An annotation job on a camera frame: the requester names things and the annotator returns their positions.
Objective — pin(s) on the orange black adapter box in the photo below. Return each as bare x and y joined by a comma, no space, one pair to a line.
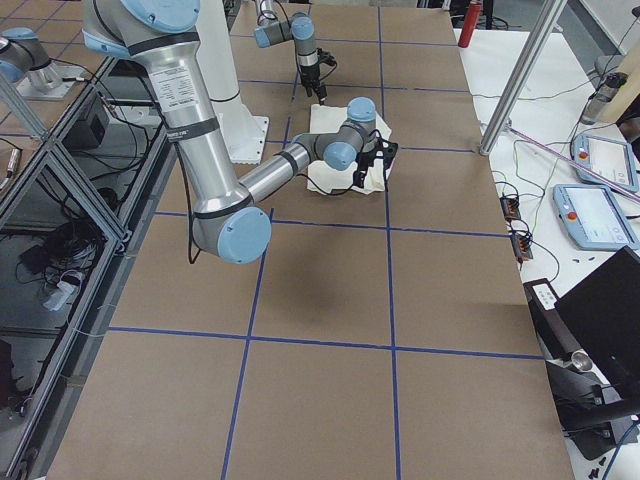
510,208
521,244

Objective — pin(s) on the red bottle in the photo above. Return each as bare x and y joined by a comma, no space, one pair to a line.
471,18

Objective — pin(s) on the grey blue third robot arm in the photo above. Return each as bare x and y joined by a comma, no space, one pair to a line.
26,64

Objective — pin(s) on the cream long-sleeve cat shirt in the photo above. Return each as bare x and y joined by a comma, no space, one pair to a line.
336,172

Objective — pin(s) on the teach pendant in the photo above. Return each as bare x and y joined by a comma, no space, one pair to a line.
611,159
592,218

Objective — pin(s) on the black power box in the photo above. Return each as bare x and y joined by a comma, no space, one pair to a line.
89,129

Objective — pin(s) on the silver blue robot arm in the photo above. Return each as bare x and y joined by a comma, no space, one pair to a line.
275,26
184,46

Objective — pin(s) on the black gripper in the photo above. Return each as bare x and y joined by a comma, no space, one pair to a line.
310,76
366,156

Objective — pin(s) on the near teach pendant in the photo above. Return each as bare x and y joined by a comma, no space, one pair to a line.
592,218

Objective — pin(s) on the far teach pendant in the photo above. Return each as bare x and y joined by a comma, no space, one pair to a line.
611,159

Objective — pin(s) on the aluminium frame post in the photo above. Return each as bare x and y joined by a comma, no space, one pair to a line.
534,44

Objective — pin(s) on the clear water bottle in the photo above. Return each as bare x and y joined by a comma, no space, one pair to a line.
602,96

